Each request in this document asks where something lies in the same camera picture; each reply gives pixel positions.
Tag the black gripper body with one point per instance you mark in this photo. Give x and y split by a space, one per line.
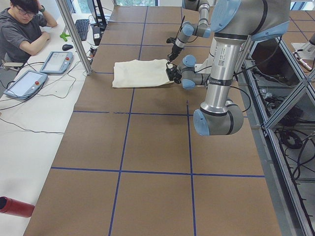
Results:
175 49
175 74

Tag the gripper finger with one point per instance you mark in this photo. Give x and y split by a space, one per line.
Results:
171 56

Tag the white long-sleeve cat shirt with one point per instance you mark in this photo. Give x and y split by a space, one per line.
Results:
140 74

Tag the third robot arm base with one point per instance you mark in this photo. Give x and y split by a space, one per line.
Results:
305 51

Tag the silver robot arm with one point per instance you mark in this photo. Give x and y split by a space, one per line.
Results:
188 29
231 23

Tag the black keyboard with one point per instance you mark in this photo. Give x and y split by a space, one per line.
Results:
82 27

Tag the black computer mouse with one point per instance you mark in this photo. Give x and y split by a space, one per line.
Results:
67 47

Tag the green plastic tool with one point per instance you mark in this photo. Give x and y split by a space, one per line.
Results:
64 36

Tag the blue tape grid lines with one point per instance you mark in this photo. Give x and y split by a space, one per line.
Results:
131 163

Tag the far blue teach pendant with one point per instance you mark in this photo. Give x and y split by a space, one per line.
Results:
57 62

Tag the blue teach pendant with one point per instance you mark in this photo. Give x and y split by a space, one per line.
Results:
57 62
27 85

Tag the near blue teach pendant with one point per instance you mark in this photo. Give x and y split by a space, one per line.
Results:
27 85

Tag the seated person grey shirt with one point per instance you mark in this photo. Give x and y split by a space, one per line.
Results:
20 30

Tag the red water bottle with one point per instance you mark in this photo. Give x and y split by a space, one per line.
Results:
14 207

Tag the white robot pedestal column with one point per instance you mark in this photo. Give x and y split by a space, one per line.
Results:
209 56

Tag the aluminium frame rack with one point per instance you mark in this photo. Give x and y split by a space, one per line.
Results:
283 120

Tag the aluminium frame post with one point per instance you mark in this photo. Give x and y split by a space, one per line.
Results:
70 25

